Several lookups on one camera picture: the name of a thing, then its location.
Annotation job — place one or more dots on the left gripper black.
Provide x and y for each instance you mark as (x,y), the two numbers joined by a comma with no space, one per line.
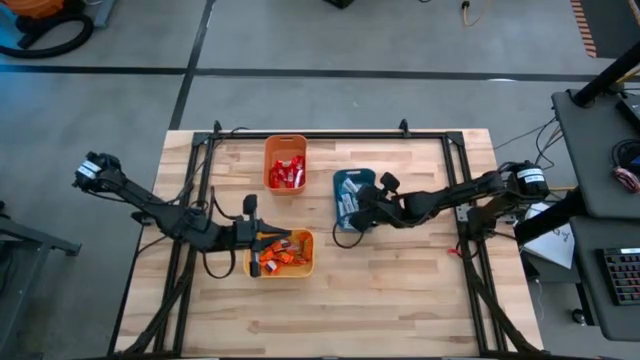
(247,235)

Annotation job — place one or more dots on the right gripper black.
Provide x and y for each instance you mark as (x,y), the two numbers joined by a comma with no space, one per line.
(382,207)

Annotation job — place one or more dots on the Hershey's cookies creme bar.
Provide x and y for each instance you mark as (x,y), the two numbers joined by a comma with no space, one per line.
(346,203)
(344,220)
(350,186)

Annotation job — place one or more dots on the red KitKat bar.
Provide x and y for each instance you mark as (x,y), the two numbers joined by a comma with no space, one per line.
(298,162)
(275,178)
(282,164)
(299,180)
(288,176)
(281,184)

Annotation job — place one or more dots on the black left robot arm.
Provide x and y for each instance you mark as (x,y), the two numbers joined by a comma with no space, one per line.
(150,202)

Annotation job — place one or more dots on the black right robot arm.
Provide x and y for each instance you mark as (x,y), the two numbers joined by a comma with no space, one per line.
(450,197)

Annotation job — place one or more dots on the teal plastic basket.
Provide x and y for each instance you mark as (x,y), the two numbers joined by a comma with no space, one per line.
(367,175)

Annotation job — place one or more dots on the yellow plastic basket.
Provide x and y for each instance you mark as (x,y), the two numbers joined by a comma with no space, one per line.
(287,275)

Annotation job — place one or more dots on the small red tag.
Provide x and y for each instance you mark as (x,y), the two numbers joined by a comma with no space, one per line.
(454,252)

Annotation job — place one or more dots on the orange plastic basket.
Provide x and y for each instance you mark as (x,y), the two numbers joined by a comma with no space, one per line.
(285,147)

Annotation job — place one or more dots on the black diagonal strut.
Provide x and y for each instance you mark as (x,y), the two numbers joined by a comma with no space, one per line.
(550,217)

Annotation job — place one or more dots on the white paper sheet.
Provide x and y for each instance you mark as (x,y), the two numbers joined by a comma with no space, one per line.
(555,250)

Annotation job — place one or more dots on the grey desk top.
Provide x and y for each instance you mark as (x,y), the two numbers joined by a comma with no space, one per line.
(590,300)
(590,150)

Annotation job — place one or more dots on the black caster wheel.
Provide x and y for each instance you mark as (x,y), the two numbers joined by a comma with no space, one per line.
(578,316)

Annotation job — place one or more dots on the grey metal table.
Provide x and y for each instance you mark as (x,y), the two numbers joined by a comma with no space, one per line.
(30,235)

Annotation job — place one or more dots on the backlit black keyboard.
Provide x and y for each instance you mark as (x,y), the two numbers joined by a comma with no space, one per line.
(622,275)

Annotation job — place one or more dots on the black metal pole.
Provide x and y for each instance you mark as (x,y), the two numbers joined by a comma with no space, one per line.
(605,77)

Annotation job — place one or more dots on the black mat striped edge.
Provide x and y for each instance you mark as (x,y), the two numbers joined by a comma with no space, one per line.
(615,25)

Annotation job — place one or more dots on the orange vacuum cleaner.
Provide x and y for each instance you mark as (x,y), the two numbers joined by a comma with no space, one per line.
(35,7)

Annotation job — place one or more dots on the silver metal bracket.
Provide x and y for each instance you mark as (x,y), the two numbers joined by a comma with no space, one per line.
(463,212)

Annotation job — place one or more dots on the black aluminium table frame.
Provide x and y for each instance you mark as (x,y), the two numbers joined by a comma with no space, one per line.
(325,135)

